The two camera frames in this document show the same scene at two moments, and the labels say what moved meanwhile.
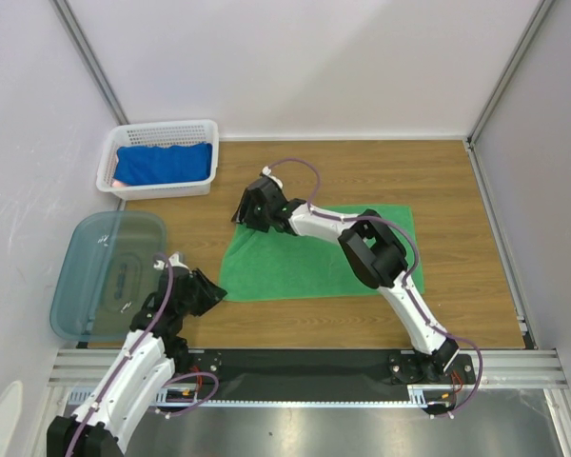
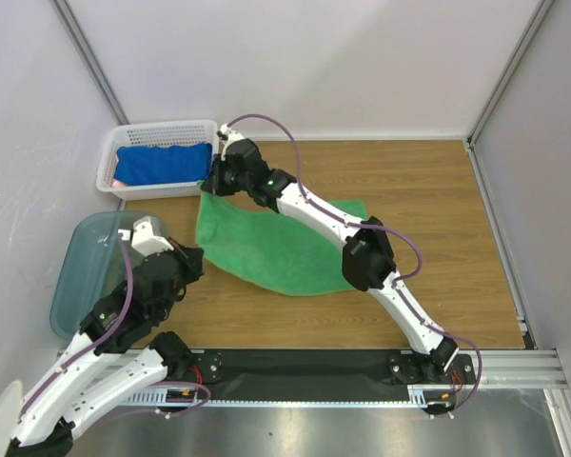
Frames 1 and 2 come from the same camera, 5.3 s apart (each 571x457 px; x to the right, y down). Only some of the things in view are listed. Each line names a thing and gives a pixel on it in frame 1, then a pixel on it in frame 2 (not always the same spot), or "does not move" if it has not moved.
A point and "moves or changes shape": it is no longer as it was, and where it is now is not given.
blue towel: x=170 y=164 does not move
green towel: x=275 y=267 moves or changes shape
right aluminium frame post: x=527 y=35 does not move
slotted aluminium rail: x=85 y=373 does not move
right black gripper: x=253 y=204 to x=217 y=176
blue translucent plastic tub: x=108 y=271 does not move
